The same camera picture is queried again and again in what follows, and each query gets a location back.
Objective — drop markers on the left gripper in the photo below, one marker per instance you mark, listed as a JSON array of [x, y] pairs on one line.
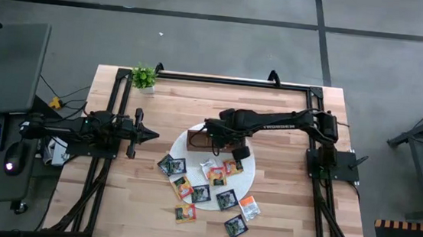
[[137, 135]]

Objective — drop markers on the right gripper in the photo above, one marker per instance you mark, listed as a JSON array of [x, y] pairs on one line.
[[233, 135]]

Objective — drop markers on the wooden three-compartment tea box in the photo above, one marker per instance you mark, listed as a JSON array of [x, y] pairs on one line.
[[194, 144]]

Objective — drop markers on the dark blue blackcurrant tea packet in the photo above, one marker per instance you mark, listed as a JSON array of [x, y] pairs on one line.
[[227, 199], [163, 163], [201, 193], [178, 166], [236, 226]]

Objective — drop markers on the white orange tea packet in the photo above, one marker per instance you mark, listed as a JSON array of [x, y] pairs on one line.
[[206, 164], [250, 207]]

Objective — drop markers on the orange peach tea packet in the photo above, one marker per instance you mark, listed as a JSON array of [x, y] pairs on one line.
[[182, 187], [232, 168], [217, 176], [185, 213]]

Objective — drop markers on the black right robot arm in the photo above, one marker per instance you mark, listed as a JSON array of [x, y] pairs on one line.
[[284, 121]]

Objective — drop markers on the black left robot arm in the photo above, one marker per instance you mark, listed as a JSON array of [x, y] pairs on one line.
[[72, 128]]

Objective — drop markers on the white round woven placemat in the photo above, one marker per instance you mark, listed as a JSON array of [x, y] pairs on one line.
[[193, 168]]

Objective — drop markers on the small green potted plant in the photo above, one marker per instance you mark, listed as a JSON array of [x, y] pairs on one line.
[[144, 77]]

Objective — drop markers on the white box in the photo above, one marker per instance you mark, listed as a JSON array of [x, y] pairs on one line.
[[56, 155]]

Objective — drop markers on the black computer mouse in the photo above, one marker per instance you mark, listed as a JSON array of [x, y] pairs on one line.
[[15, 157]]

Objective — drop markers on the black clamp lever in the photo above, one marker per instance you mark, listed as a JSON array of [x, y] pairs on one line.
[[359, 162]]

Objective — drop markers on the black desk caster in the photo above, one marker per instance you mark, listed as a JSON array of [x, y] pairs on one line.
[[19, 207]]

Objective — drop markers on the grey computer desk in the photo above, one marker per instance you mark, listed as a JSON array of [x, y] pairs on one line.
[[4, 69]]

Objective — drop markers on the black metal stand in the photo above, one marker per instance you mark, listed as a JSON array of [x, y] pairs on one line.
[[420, 171]]

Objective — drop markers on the black metal table frame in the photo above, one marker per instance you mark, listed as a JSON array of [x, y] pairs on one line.
[[237, 82]]

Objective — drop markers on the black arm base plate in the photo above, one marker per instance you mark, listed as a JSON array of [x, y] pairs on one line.
[[347, 172], [89, 153]]

